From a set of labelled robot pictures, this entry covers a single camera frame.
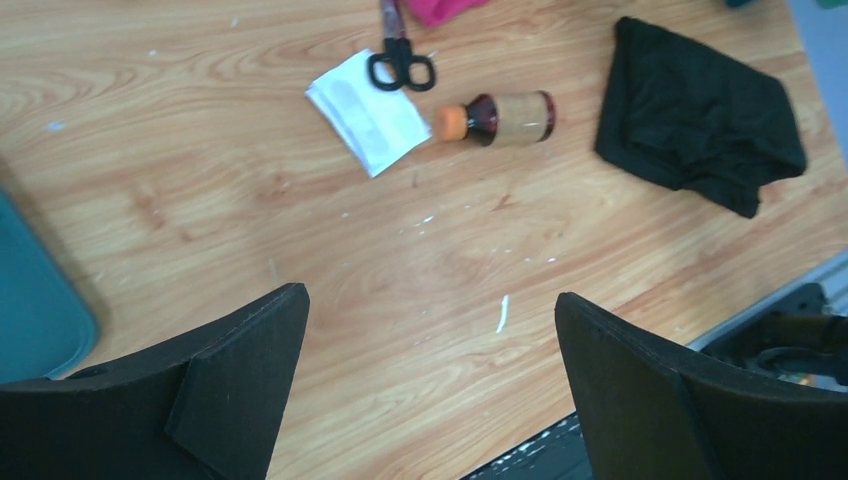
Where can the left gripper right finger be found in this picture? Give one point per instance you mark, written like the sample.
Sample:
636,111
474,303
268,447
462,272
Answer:
653,409

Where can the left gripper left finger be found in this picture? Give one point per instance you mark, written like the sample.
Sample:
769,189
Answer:
206,404

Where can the teal divided tray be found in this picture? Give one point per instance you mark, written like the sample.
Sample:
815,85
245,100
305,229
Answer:
46,326

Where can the black cloth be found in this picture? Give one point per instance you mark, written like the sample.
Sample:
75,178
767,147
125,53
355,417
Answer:
682,115

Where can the brown orange-cap bottle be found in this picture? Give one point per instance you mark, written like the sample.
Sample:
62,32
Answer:
499,120

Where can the white paper sachet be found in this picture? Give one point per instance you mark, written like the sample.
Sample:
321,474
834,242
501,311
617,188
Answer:
379,127

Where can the pink folded cloth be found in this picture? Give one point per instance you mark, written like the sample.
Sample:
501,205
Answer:
432,13

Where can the black handled scissors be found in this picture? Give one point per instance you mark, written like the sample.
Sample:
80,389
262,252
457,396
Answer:
398,54

